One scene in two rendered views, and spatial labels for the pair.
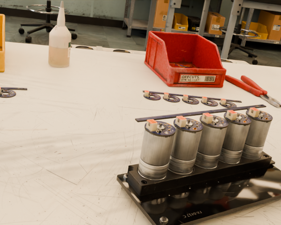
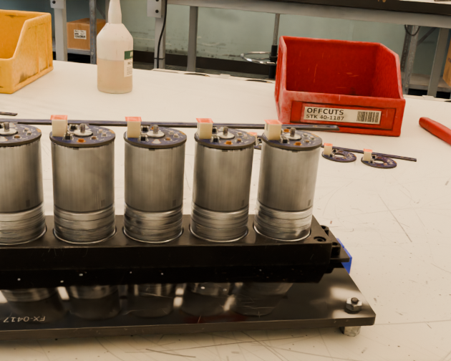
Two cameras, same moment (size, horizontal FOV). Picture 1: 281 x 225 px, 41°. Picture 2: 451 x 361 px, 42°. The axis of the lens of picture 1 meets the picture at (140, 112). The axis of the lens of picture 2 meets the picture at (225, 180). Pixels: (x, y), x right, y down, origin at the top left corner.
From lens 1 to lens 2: 0.21 m
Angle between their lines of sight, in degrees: 21
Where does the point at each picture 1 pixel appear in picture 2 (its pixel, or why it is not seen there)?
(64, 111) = not seen: hidden behind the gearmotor
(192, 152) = (80, 193)
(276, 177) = (320, 286)
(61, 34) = (110, 36)
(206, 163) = (136, 228)
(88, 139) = not seen: hidden behind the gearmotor
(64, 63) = (117, 87)
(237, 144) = (217, 196)
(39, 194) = not seen: outside the picture
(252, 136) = (269, 185)
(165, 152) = (3, 182)
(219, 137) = (152, 170)
